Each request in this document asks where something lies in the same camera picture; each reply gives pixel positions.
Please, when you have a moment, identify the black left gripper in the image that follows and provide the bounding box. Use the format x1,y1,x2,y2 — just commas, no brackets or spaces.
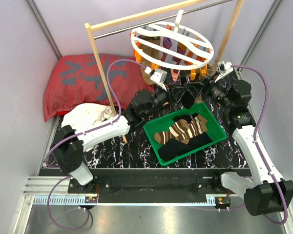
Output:
144,82,187,118

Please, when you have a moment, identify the black white-striped sock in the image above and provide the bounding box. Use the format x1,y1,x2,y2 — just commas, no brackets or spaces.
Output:
180,91,195,109

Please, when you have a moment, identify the white round clip hanger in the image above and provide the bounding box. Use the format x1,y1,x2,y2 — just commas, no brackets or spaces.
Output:
130,15,214,70

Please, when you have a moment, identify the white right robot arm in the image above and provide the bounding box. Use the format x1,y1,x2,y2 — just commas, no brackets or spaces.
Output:
184,78,293,217

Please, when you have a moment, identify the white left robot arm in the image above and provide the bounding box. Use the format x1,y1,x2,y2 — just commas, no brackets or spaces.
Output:
47,84,187,193

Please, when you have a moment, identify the orange hanging sock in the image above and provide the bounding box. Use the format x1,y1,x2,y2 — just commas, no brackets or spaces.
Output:
177,42,206,62

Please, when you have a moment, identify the purple hanging sock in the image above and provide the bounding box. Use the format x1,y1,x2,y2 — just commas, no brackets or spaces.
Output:
163,37,172,49

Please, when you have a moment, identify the green plastic tray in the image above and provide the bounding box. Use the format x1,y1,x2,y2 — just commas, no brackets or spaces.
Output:
144,103,227,166

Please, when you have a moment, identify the metal hanging rod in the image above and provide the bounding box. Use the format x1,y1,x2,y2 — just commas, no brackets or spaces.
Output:
93,0,232,39

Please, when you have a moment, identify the white crumpled cloth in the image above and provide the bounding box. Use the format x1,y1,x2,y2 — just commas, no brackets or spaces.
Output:
60,103,114,134

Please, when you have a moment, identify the red patterned pillow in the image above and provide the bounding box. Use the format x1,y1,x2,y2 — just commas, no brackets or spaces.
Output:
43,54,154,121

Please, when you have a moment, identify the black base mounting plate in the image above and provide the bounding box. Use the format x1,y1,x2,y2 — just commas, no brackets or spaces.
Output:
67,167,253,204

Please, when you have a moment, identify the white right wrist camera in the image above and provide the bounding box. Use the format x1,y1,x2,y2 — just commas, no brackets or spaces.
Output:
214,61,233,83

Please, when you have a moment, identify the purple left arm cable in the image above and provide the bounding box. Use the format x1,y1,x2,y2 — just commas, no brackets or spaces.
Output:
44,59,149,230

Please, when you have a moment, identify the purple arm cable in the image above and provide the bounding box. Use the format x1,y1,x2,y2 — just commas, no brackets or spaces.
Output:
217,64,289,224
44,59,149,230

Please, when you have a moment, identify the wooden drying rack frame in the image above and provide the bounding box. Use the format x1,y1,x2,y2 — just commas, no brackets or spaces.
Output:
84,0,246,144

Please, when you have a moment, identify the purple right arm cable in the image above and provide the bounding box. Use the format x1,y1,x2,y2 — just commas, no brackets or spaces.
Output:
217,64,289,224

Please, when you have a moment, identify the aluminium rail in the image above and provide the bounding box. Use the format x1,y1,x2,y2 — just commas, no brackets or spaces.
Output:
23,176,98,206

